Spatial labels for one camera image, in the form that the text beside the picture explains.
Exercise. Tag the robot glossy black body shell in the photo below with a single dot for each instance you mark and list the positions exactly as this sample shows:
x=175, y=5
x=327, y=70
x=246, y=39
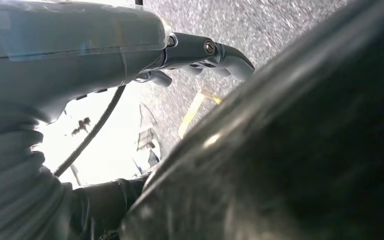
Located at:
x=294, y=149

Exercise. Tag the yellow floor tape square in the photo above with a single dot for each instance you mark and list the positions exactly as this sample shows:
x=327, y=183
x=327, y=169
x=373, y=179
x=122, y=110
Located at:
x=192, y=112

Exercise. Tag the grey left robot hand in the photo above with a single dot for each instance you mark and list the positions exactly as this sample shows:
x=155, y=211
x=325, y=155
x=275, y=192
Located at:
x=62, y=49

